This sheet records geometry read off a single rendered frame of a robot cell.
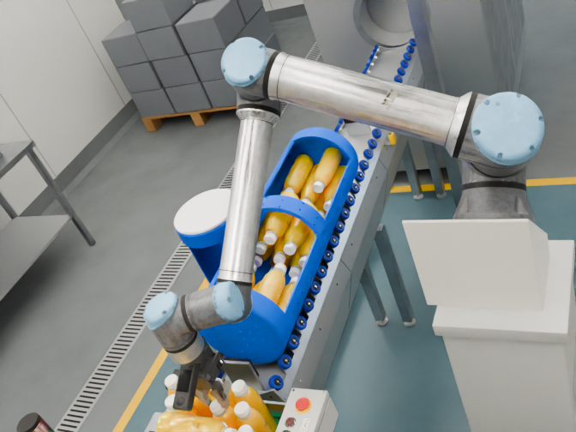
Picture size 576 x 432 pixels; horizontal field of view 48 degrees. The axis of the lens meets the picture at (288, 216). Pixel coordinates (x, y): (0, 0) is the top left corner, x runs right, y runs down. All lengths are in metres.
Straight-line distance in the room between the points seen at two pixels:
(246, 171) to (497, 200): 0.61
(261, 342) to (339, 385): 1.25
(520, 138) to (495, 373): 0.69
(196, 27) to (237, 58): 3.77
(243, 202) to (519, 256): 0.67
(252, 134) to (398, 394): 1.67
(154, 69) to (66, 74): 0.83
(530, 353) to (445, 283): 0.27
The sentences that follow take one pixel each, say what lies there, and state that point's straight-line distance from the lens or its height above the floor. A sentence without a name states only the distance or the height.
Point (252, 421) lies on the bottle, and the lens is 1.72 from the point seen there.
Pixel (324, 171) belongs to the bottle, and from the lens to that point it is 2.30.
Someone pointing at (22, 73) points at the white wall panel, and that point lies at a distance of 5.83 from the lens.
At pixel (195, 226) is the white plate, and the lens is 2.52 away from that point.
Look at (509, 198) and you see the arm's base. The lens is 1.57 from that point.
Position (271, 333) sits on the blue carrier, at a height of 1.11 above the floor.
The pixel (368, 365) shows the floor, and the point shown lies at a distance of 3.12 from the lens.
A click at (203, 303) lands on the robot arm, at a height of 1.46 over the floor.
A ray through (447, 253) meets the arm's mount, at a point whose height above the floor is 1.29.
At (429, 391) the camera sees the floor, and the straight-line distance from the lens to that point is 2.96.
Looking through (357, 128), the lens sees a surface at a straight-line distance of 2.85.
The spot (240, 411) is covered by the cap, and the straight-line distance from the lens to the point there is 1.70.
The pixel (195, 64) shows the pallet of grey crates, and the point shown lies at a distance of 5.50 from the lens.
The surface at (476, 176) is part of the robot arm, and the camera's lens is 1.59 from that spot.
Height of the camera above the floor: 2.36
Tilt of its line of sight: 34 degrees down
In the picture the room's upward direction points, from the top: 24 degrees counter-clockwise
